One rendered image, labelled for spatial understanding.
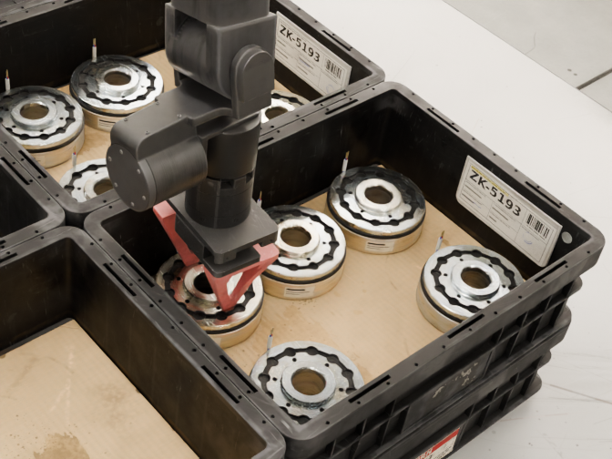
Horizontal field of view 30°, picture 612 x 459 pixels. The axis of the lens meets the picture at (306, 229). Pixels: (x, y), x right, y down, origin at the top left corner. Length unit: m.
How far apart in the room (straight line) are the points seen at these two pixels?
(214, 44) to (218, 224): 0.18
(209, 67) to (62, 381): 0.32
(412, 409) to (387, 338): 0.11
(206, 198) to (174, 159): 0.08
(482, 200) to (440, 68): 0.52
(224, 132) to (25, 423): 0.30
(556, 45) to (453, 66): 1.47
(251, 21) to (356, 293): 0.35
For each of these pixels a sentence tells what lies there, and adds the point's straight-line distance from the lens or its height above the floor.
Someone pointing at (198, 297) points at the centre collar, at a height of 0.87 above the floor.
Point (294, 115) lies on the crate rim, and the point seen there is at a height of 0.93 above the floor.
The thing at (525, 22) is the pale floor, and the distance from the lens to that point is 3.19.
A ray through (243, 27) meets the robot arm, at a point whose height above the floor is 1.15.
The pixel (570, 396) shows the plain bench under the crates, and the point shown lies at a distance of 1.28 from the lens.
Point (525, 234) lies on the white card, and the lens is 1.16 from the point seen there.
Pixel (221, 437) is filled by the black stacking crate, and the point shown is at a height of 0.88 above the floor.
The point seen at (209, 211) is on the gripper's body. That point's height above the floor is 0.98.
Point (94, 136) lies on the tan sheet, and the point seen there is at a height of 0.83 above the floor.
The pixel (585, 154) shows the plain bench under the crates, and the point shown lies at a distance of 1.59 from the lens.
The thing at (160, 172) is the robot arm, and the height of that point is 1.06.
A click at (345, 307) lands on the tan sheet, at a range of 1.11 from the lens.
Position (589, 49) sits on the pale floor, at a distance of 3.16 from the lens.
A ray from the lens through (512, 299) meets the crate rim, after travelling 1.02.
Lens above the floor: 1.64
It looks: 43 degrees down
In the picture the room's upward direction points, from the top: 10 degrees clockwise
